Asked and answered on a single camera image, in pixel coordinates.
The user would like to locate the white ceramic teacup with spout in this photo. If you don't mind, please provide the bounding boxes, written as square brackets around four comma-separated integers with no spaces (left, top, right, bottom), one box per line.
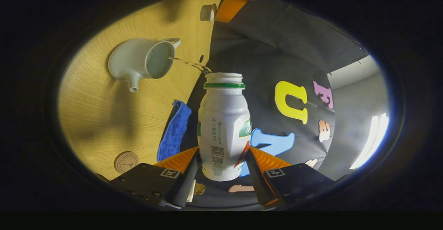
[108,38,181,93]

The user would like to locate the blue folded towel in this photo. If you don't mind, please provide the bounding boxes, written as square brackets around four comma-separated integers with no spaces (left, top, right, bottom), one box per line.
[157,100,192,162]

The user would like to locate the white teacup lid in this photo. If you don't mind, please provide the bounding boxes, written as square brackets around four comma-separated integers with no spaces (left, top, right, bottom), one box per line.
[200,4,217,23]

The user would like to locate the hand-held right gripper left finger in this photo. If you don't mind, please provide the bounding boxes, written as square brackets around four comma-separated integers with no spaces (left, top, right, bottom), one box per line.
[109,146,200,210]

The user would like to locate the round wooden coaster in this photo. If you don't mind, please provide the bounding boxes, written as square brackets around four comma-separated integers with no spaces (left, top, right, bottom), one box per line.
[114,151,139,174]

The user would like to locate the white water bottle green ring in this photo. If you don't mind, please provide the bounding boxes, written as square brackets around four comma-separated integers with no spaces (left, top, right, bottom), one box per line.
[197,72,252,182]

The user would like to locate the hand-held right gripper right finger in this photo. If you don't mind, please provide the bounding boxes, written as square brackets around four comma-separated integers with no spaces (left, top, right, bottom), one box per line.
[245,146,336,210]

